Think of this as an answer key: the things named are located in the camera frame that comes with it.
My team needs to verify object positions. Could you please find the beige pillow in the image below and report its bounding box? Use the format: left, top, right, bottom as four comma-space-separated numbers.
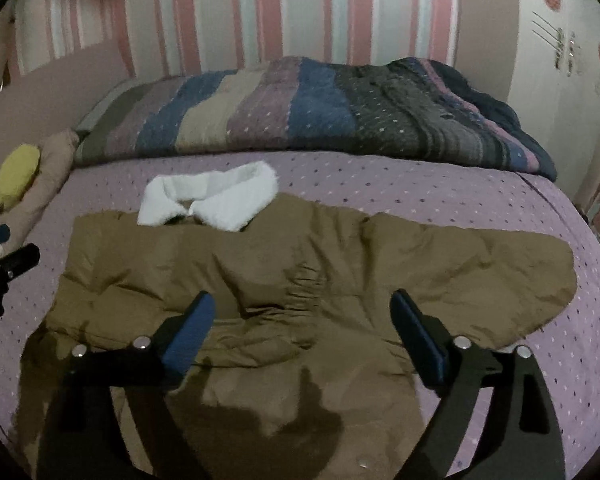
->
0, 127, 82, 243

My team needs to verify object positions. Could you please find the white wardrobe with decals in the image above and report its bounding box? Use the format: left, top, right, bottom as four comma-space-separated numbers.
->
507, 0, 600, 211

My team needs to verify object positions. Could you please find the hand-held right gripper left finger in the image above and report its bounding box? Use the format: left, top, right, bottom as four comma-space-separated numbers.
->
35, 290, 217, 480

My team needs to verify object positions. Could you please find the purple dotted bed sheet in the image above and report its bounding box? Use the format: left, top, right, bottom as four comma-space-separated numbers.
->
0, 150, 600, 480

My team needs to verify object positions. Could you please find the striped dotted quilt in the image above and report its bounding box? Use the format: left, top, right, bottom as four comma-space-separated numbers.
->
72, 55, 559, 184

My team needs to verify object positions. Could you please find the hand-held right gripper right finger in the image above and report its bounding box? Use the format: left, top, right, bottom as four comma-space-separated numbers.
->
389, 289, 566, 480

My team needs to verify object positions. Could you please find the yellow cushion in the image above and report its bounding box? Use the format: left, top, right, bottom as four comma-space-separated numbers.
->
0, 143, 42, 209

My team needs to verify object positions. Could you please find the pink bed headboard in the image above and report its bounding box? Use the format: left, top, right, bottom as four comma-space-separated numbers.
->
0, 40, 137, 211

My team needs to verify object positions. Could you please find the olive jacket with white collar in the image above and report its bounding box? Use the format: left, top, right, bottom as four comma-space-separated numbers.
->
17, 160, 579, 480

